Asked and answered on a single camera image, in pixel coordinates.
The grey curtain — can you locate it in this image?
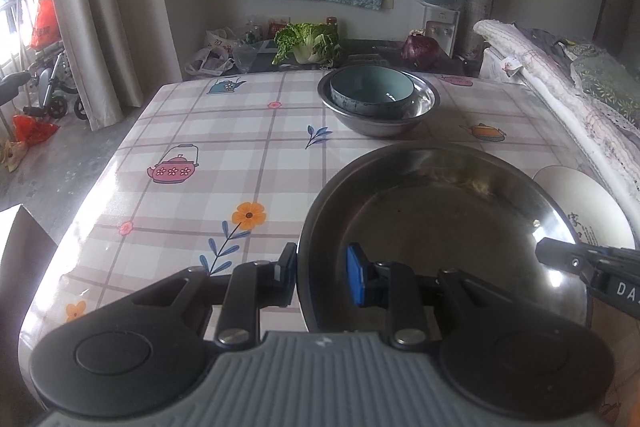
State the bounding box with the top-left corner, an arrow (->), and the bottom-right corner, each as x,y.
53,0 -> 182,130

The wheelchair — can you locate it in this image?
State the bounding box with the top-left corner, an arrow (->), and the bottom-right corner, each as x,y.
1,44 -> 88,120

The brown cardboard box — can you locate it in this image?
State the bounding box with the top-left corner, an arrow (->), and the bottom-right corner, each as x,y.
1,205 -> 58,426

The deep steel bowl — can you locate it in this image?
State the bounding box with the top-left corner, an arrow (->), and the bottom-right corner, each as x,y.
317,64 -> 440,138

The rolled patterned mat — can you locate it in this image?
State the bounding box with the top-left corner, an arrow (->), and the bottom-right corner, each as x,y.
458,0 -> 494,60

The red plastic bag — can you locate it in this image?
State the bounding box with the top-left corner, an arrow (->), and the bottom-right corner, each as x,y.
30,0 -> 61,51

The white plastic bag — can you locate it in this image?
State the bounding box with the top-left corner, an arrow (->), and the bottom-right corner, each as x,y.
184,27 -> 240,77

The white water dispenser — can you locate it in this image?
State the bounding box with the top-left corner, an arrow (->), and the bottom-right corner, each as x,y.
423,3 -> 460,57

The green floral lace cushion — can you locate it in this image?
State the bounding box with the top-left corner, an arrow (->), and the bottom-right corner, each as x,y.
570,53 -> 639,129

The plaid patterned tablecloth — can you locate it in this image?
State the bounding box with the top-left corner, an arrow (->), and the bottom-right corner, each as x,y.
18,68 -> 640,427

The wide steel basin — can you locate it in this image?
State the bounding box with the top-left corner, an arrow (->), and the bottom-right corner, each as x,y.
297,141 -> 592,333

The green leafy cabbage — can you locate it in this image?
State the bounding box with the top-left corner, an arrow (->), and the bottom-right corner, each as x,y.
272,23 -> 342,67

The teal ceramic bowl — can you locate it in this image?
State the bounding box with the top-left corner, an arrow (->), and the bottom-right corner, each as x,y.
329,65 -> 414,119

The rolled white quilted bedding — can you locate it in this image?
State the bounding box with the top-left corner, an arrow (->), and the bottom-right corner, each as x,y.
473,20 -> 639,231

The white ceramic plate with calligraphy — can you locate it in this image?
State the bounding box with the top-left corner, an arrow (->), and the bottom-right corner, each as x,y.
534,166 -> 636,249

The purple red cabbage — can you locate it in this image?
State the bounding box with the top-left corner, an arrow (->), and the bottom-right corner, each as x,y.
400,29 -> 442,70

